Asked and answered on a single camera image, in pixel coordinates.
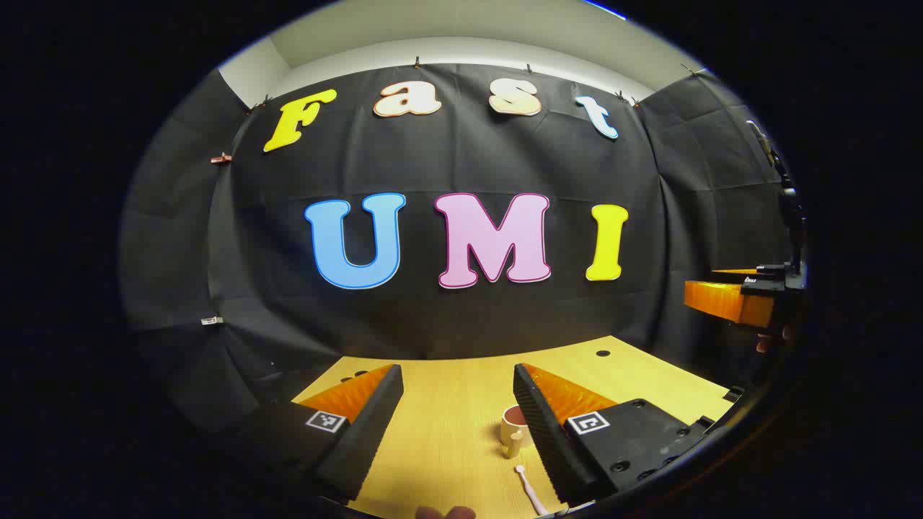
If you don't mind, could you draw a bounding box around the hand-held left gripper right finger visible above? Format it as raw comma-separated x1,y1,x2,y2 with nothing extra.
513,363,709,507

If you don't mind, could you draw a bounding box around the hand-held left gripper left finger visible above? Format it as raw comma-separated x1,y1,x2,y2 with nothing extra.
238,364,405,503

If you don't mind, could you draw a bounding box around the beige cup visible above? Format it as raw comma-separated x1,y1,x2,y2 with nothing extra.
500,404,535,459

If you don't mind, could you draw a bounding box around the white toothbrush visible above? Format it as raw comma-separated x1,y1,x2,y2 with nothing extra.
515,465,550,517

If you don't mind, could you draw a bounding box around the wooden desktop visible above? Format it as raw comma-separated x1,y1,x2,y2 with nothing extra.
291,335,735,519

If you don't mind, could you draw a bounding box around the black backdrop cloth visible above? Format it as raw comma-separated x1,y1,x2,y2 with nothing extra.
119,63,801,433

